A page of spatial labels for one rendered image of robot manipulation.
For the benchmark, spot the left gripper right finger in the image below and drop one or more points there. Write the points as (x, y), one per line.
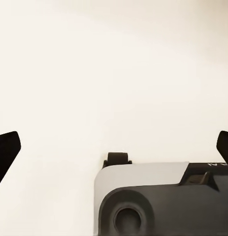
(222, 145)

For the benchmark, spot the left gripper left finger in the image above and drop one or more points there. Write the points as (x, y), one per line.
(10, 146)

